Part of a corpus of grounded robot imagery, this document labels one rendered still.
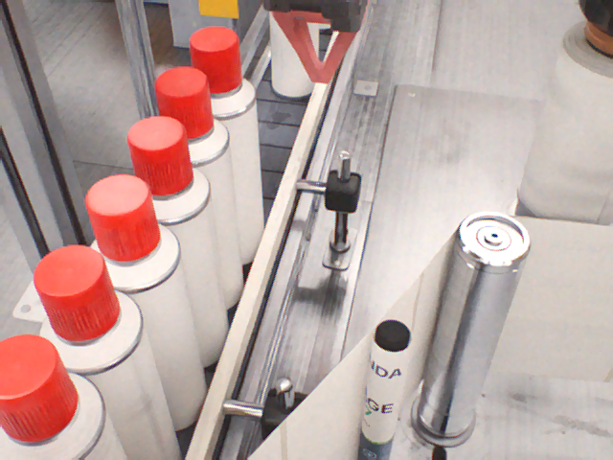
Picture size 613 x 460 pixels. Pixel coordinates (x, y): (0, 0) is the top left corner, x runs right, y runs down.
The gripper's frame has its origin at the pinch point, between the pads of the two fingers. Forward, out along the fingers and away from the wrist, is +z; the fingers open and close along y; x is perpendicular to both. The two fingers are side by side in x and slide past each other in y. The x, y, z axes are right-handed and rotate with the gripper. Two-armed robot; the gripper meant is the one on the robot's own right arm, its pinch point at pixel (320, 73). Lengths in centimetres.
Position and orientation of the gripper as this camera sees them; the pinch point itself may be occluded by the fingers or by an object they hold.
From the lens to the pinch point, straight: 56.1
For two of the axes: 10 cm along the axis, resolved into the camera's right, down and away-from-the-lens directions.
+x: -9.8, -1.4, 1.3
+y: 1.9, -7.1, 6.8
